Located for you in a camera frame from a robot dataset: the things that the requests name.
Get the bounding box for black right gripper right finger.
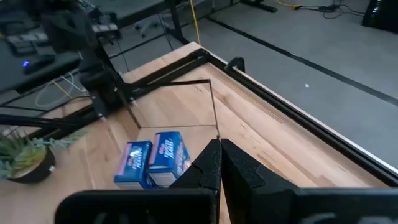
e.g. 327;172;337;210
221;139;299;224

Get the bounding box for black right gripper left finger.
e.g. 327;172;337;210
170;139;222;191

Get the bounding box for blue Frosted Flakes cereal box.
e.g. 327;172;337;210
113;140;155;190
147;131;192;189

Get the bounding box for wooden shelf with black legs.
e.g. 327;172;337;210
115;79;222;194

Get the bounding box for black table clamp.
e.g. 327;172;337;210
224;56;246;73

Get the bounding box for dark office desk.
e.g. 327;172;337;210
88;0;277;46

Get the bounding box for spiky potted plant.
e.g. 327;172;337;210
0;129;88;184

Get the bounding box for black computer mouse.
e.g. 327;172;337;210
21;54;57;75

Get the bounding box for grey desk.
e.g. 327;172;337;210
0;40;85;94

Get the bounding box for black keyboard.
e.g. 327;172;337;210
6;30;50;57

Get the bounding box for black computer tower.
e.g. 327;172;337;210
362;0;398;34

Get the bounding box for yellow cable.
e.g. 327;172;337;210
188;0;201;46

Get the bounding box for white cable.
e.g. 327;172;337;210
34;73;90;108

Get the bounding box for black floor cables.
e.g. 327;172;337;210
298;2;366;19

